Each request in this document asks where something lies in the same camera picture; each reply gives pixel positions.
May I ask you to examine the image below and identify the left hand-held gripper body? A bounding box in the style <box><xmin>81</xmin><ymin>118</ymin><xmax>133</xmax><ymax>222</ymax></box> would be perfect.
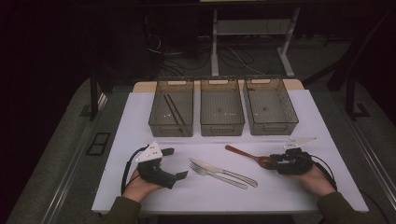
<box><xmin>134</xmin><ymin>141</ymin><xmax>177</xmax><ymax>189</ymax></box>

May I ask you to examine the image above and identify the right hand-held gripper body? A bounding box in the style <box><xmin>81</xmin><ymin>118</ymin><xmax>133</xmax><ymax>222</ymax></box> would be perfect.
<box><xmin>276</xmin><ymin>136</ymin><xmax>318</xmax><ymax>175</ymax></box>

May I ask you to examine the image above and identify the smoky transparent plastic bin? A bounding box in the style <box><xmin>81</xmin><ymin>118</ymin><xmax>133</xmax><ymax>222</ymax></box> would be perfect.
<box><xmin>148</xmin><ymin>77</ymin><xmax>195</xmax><ymax>138</ymax></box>
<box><xmin>243</xmin><ymin>77</ymin><xmax>300</xmax><ymax>136</ymax></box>
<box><xmin>199</xmin><ymin>77</ymin><xmax>246</xmax><ymax>137</ymax></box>

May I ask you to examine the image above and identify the silver metal knife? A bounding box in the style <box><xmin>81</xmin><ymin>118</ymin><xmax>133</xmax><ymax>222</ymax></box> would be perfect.
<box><xmin>189</xmin><ymin>157</ymin><xmax>259</xmax><ymax>189</ymax></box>

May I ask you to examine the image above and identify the brown wooden spoon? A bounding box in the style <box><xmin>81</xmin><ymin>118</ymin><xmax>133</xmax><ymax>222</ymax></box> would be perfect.
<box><xmin>224</xmin><ymin>144</ymin><xmax>278</xmax><ymax>171</ymax></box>

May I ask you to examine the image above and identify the silver metal fork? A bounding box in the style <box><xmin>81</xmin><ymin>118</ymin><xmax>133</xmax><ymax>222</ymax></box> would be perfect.
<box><xmin>189</xmin><ymin>162</ymin><xmax>248</xmax><ymax>190</ymax></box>

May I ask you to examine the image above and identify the black chopstick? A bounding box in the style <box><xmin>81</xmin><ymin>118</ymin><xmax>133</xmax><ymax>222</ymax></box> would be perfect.
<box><xmin>167</xmin><ymin>93</ymin><xmax>188</xmax><ymax>126</ymax></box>
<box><xmin>163</xmin><ymin>93</ymin><xmax>182</xmax><ymax>126</ymax></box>

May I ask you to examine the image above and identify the person's left hand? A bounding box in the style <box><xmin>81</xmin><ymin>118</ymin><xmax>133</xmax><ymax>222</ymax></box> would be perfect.
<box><xmin>122</xmin><ymin>169</ymin><xmax>163</xmax><ymax>203</ymax></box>

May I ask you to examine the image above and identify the person's right hand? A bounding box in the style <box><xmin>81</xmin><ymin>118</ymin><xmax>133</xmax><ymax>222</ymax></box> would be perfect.
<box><xmin>284</xmin><ymin>166</ymin><xmax>335</xmax><ymax>197</ymax></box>

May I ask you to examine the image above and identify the black metal stand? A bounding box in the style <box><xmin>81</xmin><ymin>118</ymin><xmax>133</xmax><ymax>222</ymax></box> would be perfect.
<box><xmin>88</xmin><ymin>68</ymin><xmax>108</xmax><ymax>122</ymax></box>
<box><xmin>345</xmin><ymin>74</ymin><xmax>372</xmax><ymax>121</ymax></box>

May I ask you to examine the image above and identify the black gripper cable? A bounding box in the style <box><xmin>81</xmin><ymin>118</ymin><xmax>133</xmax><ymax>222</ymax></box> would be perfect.
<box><xmin>310</xmin><ymin>153</ymin><xmax>339</xmax><ymax>191</ymax></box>
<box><xmin>120</xmin><ymin>144</ymin><xmax>151</xmax><ymax>196</ymax></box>

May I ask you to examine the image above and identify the black floor outlet frame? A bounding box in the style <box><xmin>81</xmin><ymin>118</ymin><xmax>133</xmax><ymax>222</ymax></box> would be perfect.
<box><xmin>86</xmin><ymin>132</ymin><xmax>112</xmax><ymax>157</ymax></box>

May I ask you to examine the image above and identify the metal floor rail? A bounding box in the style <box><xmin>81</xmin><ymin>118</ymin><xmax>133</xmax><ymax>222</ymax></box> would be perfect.
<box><xmin>39</xmin><ymin>92</ymin><xmax>109</xmax><ymax>224</ymax></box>
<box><xmin>347</xmin><ymin>117</ymin><xmax>396</xmax><ymax>202</ymax></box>

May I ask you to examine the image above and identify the bundle of floor cables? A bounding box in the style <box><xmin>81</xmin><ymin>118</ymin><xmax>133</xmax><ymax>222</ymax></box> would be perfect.
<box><xmin>145</xmin><ymin>33</ymin><xmax>260</xmax><ymax>77</ymax></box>

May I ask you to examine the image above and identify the white metal table frame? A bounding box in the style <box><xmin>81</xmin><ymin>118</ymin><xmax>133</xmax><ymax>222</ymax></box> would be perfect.
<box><xmin>210</xmin><ymin>7</ymin><xmax>302</xmax><ymax>79</ymax></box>

